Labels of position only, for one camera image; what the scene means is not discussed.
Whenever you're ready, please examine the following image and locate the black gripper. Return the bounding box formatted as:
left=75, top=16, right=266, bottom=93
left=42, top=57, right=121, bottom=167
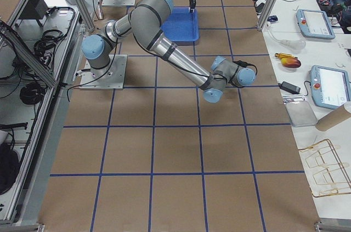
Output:
left=189, top=0, right=196, bottom=10

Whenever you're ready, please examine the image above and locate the blue plastic tray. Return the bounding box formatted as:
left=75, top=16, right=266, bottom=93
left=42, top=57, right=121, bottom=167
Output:
left=161, top=7, right=199, bottom=46

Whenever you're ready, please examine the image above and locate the red yellow mango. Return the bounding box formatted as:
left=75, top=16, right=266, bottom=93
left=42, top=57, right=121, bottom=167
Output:
left=281, top=58, right=301, bottom=69

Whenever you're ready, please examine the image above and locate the far teach pendant tablet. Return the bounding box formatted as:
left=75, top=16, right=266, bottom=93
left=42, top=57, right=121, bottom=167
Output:
left=296, top=9, right=335, bottom=40

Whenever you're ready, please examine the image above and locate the teach pendant tablet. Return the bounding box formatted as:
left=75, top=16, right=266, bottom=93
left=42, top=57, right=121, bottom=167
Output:
left=296, top=9, right=335, bottom=40
left=310, top=65, right=350, bottom=109

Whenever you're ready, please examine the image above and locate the black power adapter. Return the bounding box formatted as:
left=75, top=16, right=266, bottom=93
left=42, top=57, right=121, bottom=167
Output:
left=278, top=81, right=301, bottom=94

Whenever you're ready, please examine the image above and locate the near teach pendant tablet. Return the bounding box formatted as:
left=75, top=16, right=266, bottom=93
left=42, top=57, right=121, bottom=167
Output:
left=310, top=65, right=350, bottom=109

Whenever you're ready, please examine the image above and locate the cardboard tube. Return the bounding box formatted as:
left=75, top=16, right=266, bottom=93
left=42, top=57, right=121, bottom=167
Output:
left=315, top=101, right=350, bottom=132

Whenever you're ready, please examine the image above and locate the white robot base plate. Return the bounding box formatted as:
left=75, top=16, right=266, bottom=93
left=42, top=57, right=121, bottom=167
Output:
left=79, top=54, right=128, bottom=90

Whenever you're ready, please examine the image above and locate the gold wire rack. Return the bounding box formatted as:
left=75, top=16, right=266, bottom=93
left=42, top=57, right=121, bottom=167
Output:
left=298, top=139, right=350, bottom=198

